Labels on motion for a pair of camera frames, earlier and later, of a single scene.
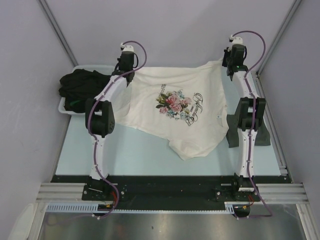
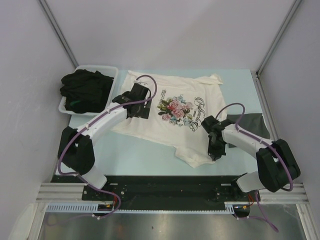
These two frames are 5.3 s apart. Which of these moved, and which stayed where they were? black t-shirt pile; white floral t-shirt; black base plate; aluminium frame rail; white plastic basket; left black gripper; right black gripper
Moved: left black gripper; right black gripper; white floral t-shirt
Stayed: white plastic basket; aluminium frame rail; black base plate; black t-shirt pile
